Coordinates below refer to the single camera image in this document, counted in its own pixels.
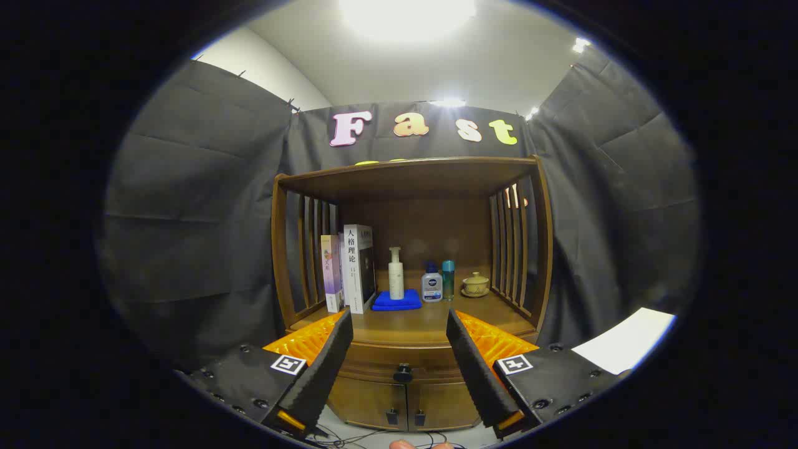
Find white flat panel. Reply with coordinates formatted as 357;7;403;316
572;307;677;375

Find purple book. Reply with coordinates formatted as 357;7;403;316
320;234;345;313

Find yellow lidded teacup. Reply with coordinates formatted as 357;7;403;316
461;271;491;298

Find white blue-cap pump bottle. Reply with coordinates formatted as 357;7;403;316
421;262;443;303

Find brown wooden cabinet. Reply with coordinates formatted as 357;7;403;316
271;156;554;432

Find wooden countertop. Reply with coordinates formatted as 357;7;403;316
290;290;538;344

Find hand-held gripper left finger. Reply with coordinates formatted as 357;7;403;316
178;307;354;440

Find brown wooden drawer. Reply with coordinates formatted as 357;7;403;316
337;340;476;383

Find thick white book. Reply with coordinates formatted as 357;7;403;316
343;224;377;314

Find blue folded cloth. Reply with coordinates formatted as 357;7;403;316
372;289;423;311

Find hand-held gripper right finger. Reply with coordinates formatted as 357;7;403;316
445;308;632;440

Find wooden cabinet door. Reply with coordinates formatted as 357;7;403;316
408;380;484;432
327;376;408;432

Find black floor cables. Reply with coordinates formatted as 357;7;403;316
309;424;465;449

